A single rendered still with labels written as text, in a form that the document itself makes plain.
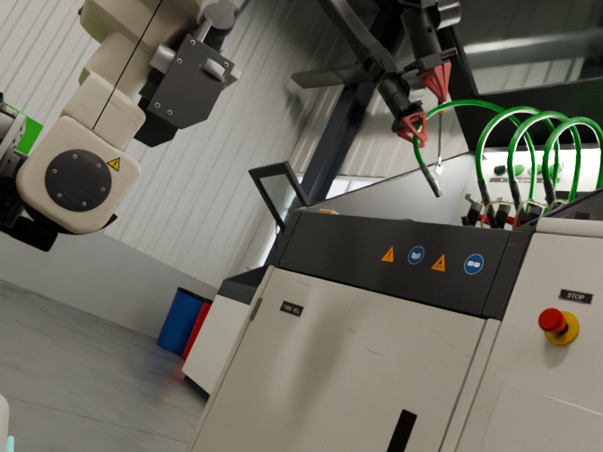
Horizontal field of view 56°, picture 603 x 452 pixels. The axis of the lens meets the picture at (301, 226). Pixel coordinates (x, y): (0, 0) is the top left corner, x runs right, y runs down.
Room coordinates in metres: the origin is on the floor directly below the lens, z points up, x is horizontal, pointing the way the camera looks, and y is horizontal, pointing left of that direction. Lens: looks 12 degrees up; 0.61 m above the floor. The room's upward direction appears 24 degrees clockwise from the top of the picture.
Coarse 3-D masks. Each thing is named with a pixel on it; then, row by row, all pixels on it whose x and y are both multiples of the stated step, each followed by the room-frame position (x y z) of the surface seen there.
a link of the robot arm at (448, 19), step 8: (400, 0) 1.08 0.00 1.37; (408, 0) 1.06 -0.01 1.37; (416, 0) 1.05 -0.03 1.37; (424, 0) 1.02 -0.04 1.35; (432, 0) 1.03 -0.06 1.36; (440, 0) 1.05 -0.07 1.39; (448, 0) 1.06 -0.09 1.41; (456, 0) 1.07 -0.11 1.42; (440, 8) 1.07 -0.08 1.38; (448, 8) 1.07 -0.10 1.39; (456, 8) 1.07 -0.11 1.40; (440, 16) 1.07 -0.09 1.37; (448, 16) 1.08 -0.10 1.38; (456, 16) 1.08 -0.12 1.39; (440, 24) 1.08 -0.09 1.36; (448, 24) 1.10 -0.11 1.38
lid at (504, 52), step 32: (480, 0) 1.41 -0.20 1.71; (512, 0) 1.34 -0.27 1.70; (544, 0) 1.28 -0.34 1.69; (576, 0) 1.23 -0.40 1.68; (448, 32) 1.54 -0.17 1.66; (480, 32) 1.48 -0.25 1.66; (512, 32) 1.41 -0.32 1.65; (544, 32) 1.34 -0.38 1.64; (576, 32) 1.28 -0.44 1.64; (480, 64) 1.55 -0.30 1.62; (512, 64) 1.48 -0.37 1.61; (544, 64) 1.40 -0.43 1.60; (576, 64) 1.34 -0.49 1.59; (480, 96) 1.63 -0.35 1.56; (512, 96) 1.53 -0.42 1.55; (544, 96) 1.45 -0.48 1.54; (576, 96) 1.38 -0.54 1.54; (480, 128) 1.70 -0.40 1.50; (512, 128) 1.61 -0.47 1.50; (544, 128) 1.53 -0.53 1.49
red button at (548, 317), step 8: (544, 312) 0.80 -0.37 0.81; (552, 312) 0.79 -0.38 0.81; (560, 312) 0.78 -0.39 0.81; (568, 312) 0.81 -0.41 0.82; (544, 320) 0.80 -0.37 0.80; (552, 320) 0.79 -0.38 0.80; (560, 320) 0.78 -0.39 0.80; (568, 320) 0.81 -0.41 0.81; (576, 320) 0.80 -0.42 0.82; (544, 328) 0.80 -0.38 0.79; (552, 328) 0.79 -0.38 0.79; (560, 328) 0.78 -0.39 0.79; (568, 328) 0.80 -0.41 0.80; (576, 328) 0.79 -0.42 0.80; (552, 336) 0.82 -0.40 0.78; (560, 336) 0.81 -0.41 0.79; (568, 336) 0.80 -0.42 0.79; (560, 344) 0.81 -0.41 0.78
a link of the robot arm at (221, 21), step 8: (224, 0) 1.25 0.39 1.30; (232, 0) 1.28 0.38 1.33; (240, 0) 1.29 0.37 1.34; (248, 0) 1.31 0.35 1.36; (208, 8) 1.23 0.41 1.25; (216, 8) 1.24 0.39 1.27; (224, 8) 1.25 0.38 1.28; (232, 8) 1.25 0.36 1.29; (240, 8) 1.29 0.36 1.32; (208, 16) 1.23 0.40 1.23; (216, 16) 1.24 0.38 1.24; (224, 16) 1.24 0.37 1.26; (232, 16) 1.25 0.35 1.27; (216, 24) 1.23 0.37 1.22; (224, 24) 1.24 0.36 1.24; (232, 24) 1.24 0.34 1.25; (208, 32) 1.25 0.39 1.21; (216, 32) 1.24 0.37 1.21; (224, 32) 1.25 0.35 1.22
